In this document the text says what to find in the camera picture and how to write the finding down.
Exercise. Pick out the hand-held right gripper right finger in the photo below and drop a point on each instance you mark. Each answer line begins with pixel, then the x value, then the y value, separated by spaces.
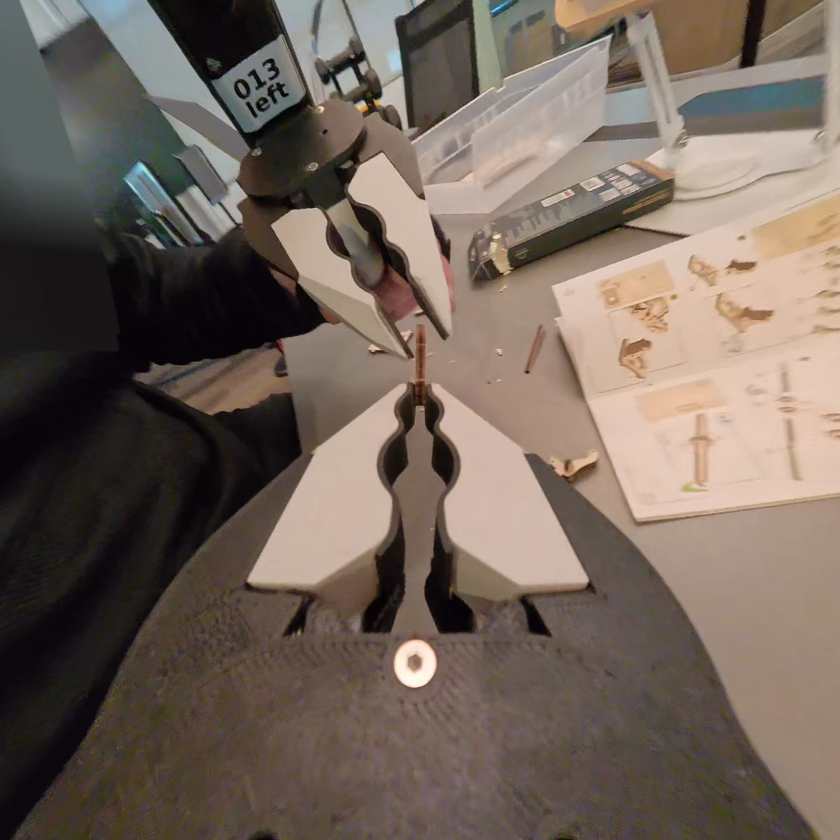
pixel 512 525

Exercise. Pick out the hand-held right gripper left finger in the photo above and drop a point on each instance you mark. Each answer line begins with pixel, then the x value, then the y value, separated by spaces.
pixel 315 525

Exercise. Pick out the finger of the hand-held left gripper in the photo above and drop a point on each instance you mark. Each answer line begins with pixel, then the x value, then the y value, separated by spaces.
pixel 328 282
pixel 413 249

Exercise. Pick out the small notched wooden model part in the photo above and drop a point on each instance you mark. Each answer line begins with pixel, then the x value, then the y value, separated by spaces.
pixel 420 364

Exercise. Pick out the person's left forearm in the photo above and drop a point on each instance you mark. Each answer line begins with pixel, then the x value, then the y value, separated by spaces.
pixel 197 295

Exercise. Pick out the person's left hand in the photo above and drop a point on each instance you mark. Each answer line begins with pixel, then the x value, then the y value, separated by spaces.
pixel 397 298

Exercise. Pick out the small curved wooden piece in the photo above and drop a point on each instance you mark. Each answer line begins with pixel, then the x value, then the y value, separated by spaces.
pixel 574 466

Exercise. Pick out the brown wooden stick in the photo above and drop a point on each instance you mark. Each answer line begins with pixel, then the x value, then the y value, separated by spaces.
pixel 535 348

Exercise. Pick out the black cardboard box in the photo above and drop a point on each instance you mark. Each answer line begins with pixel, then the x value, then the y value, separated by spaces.
pixel 577 213

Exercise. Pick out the clear plastic organizer box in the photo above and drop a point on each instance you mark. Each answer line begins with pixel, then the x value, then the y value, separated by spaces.
pixel 538 124

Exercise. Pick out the person's black clothing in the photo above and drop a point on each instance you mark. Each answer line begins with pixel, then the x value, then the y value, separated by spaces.
pixel 98 492

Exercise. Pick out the instruction booklet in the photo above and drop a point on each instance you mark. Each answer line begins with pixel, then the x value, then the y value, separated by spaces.
pixel 722 394

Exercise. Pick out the white desk stand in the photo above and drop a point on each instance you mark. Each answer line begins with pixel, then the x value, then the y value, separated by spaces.
pixel 695 167

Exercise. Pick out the blue desk mat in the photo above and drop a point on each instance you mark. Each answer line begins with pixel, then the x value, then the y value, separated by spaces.
pixel 754 105

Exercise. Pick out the black clamp mount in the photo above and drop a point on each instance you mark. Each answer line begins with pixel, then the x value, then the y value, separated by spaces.
pixel 354 72

